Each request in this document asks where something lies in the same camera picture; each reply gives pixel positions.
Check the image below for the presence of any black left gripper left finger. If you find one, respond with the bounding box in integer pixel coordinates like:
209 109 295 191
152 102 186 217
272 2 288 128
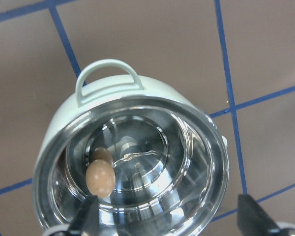
68 196 99 236

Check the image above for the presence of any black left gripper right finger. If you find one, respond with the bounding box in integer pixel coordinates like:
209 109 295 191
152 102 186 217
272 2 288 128
236 194 280 236

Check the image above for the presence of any brown egg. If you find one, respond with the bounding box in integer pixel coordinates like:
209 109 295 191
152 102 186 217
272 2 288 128
86 159 116 198

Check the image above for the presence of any pale green steel pot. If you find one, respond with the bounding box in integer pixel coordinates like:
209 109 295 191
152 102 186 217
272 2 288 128
32 59 229 236

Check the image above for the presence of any brown paper table mat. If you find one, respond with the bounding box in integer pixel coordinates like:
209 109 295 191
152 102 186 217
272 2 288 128
0 0 295 236

